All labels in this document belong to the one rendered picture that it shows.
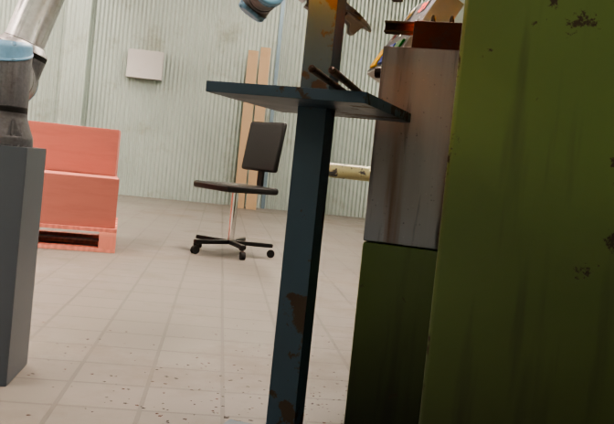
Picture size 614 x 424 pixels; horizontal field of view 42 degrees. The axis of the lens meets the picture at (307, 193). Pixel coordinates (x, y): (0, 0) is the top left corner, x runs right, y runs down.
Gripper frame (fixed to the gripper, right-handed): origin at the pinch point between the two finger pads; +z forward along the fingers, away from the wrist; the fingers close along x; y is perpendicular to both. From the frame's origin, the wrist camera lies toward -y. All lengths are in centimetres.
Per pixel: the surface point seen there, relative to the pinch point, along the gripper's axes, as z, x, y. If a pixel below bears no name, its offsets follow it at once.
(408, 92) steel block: 10, 67, 24
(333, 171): 16.5, 2.7, 42.5
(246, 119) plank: 15, -771, -15
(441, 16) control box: 15.4, 7.0, -14.3
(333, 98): -8, 106, 42
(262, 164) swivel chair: 22, -282, 41
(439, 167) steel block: 24, 71, 34
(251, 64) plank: -20, -779, -76
